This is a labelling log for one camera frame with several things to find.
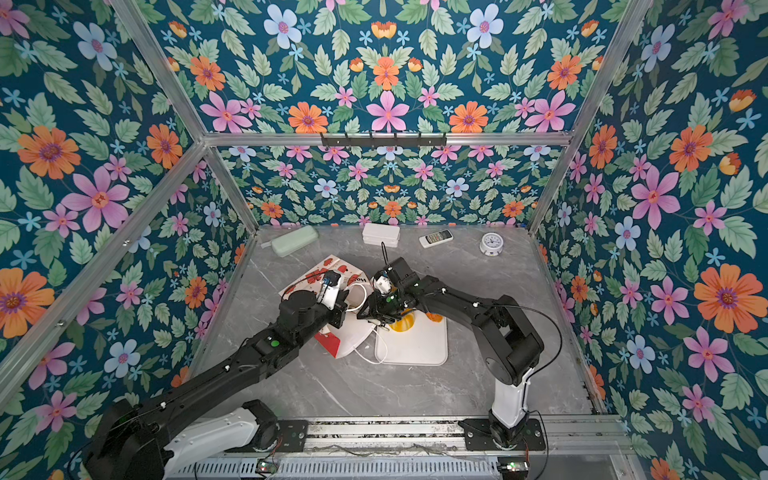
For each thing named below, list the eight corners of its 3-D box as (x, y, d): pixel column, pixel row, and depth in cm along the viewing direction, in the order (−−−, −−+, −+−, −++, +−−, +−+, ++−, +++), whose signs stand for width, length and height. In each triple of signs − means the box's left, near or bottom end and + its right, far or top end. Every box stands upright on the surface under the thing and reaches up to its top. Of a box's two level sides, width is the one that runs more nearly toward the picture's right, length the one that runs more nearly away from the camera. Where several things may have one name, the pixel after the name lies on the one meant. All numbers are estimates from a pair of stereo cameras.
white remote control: (423, 249, 116) (423, 244, 114) (418, 241, 119) (418, 236, 117) (453, 239, 119) (454, 235, 117) (448, 232, 122) (448, 227, 120)
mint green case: (269, 262, 111) (266, 257, 109) (263, 249, 115) (260, 244, 113) (322, 238, 118) (320, 233, 116) (314, 227, 123) (313, 222, 120)
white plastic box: (362, 244, 118) (360, 234, 114) (366, 231, 122) (364, 222, 118) (398, 247, 117) (397, 238, 112) (400, 234, 121) (400, 225, 117)
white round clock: (481, 256, 114) (484, 247, 110) (478, 241, 119) (480, 232, 115) (502, 256, 114) (506, 247, 110) (498, 241, 119) (501, 232, 115)
